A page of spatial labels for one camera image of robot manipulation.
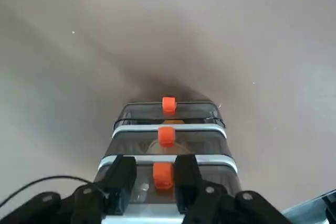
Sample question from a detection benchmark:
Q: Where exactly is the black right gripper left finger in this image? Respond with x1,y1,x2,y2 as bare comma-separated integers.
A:
0,154,137,224

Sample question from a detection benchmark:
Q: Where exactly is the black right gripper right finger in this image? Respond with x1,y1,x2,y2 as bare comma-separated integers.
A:
174,154,292,224

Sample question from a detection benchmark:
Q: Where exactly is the beige round bread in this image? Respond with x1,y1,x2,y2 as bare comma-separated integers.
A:
145,140,196,155

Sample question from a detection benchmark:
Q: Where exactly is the white three-layer storage frame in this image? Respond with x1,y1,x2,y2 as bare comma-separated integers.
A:
97,124,238,224

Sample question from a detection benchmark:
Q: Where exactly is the thin black gripper wire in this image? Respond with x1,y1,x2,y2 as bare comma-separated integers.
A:
0,175,108,209

